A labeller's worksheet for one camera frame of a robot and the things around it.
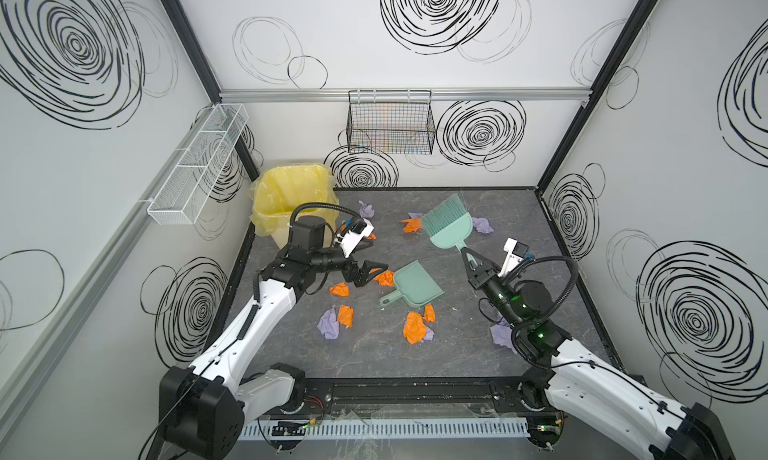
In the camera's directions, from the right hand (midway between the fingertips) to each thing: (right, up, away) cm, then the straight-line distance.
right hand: (458, 254), depth 70 cm
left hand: (-19, 0, +4) cm, 19 cm away
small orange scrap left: (-32, -14, +22) cm, 41 cm away
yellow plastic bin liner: (-52, +17, +24) cm, 59 cm away
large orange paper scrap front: (-9, -23, +15) cm, 29 cm away
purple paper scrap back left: (-25, +11, +40) cm, 48 cm away
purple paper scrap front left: (-34, -22, +15) cm, 43 cm away
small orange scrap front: (-4, -20, +17) cm, 26 cm away
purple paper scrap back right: (+17, +6, +37) cm, 41 cm away
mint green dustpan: (-8, -13, +24) cm, 29 cm away
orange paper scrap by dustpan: (-17, -11, +23) cm, 31 cm away
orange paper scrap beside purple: (-29, -20, +18) cm, 40 cm away
